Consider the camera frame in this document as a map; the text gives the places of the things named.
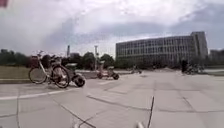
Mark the grass field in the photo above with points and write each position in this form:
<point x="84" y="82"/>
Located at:
<point x="13" y="72"/>

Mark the small vehicle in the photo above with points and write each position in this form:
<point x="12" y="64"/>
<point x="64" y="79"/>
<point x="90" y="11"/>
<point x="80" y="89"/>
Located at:
<point x="136" y="70"/>

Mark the bicycle with front basket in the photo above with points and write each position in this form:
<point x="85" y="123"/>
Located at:
<point x="60" y="76"/>

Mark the grey kerb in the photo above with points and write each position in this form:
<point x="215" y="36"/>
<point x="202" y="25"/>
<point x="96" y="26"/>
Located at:
<point x="13" y="81"/>

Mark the distant grey building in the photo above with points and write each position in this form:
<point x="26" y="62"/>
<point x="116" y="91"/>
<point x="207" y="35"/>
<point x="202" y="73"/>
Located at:
<point x="217" y="56"/>

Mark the dark parked scooter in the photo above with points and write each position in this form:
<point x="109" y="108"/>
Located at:
<point x="78" y="80"/>

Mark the pale pole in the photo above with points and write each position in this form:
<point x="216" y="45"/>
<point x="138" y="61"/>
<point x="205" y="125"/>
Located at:
<point x="96" y="56"/>

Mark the long building with window grid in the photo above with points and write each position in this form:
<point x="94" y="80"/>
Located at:
<point x="160" y="50"/>

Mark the person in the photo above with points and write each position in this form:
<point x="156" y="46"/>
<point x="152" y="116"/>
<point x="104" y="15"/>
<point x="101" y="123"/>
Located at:
<point x="184" y="65"/>

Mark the robot's own part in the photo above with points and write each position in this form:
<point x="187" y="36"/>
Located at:
<point x="140" y="125"/>
<point x="76" y="126"/>

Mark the row of dark trees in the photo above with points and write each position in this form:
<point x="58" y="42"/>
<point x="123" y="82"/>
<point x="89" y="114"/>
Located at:
<point x="88" y="60"/>

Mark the grey concrete slab plaza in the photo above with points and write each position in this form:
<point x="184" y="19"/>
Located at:
<point x="133" y="96"/>

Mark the pale parked scooter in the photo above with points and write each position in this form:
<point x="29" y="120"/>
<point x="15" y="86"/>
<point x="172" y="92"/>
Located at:
<point x="107" y="72"/>

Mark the parked bicycles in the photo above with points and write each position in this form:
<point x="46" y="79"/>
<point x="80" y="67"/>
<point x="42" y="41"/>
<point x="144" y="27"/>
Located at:
<point x="195" y="69"/>

